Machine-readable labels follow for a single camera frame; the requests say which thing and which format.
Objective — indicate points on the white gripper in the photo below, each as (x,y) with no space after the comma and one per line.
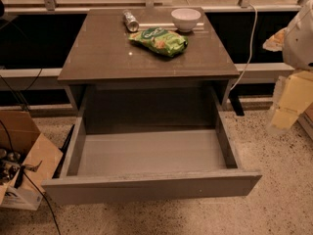
(299,43)

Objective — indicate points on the green rice chip bag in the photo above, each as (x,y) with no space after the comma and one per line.
(161,41)

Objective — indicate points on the brown drawer cabinet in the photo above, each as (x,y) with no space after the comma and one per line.
(119,86)

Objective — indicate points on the open grey top drawer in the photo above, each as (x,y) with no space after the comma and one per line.
(150,144)

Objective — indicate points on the white ceramic bowl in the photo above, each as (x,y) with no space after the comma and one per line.
(185,19)

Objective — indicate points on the silver drink can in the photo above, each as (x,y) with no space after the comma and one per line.
(130,21)

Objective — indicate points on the brown cardboard box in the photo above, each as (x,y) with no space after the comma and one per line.
(19,133)

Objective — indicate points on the metal parts in box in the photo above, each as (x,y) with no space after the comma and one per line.
(9,165)

